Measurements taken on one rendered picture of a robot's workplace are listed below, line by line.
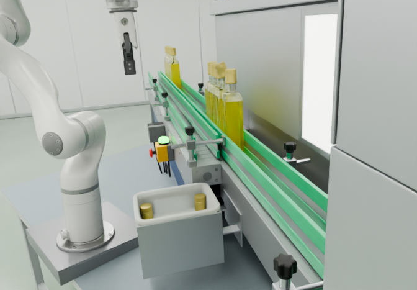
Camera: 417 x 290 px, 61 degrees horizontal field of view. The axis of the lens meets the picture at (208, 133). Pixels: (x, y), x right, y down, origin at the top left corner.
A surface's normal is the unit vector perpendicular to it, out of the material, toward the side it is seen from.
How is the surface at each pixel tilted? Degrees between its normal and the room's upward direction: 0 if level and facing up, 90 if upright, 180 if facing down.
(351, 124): 90
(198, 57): 90
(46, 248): 3
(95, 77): 90
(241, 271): 0
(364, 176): 90
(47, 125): 60
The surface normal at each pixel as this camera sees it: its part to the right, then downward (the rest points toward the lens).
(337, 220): -0.97, 0.12
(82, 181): 0.44, 0.10
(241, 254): -0.05, -0.95
